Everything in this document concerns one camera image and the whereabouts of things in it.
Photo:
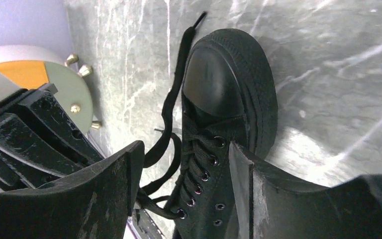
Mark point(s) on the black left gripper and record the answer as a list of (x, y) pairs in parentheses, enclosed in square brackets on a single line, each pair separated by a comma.
[(39, 142)]

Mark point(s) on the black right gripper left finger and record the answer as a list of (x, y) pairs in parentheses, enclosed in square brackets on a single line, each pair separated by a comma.
[(93, 203)]

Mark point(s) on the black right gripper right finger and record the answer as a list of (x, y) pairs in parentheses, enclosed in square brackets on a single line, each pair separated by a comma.
[(273, 204)]

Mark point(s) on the black canvas sneaker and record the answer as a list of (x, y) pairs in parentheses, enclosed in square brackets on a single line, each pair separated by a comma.
[(228, 95)]

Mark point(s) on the beige cylinder with coloured face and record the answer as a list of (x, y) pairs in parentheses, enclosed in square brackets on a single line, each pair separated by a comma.
[(31, 67)]

